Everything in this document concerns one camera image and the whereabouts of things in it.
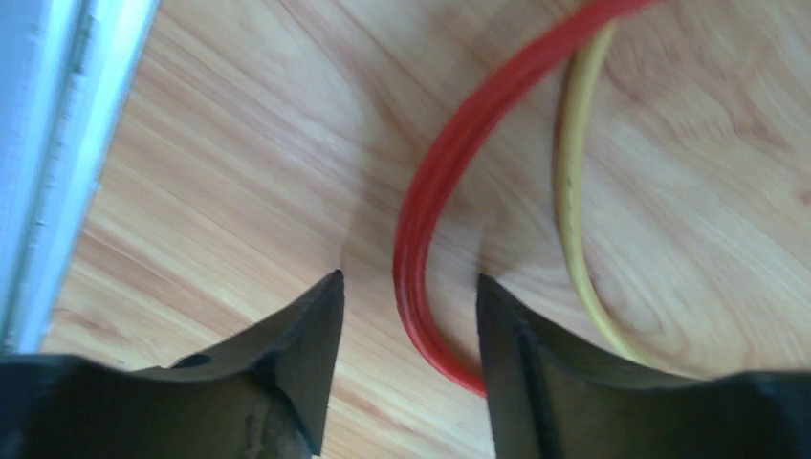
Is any yellow network cable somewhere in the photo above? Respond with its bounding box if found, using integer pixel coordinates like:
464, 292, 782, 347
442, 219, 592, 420
552, 18, 660, 369

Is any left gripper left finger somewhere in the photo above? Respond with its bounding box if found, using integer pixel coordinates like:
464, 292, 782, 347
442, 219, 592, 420
1, 271, 344, 458

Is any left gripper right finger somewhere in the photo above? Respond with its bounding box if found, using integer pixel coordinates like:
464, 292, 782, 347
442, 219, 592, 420
476, 274, 810, 458

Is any red network cable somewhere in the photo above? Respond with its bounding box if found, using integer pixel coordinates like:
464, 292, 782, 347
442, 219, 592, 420
391, 0, 667, 399

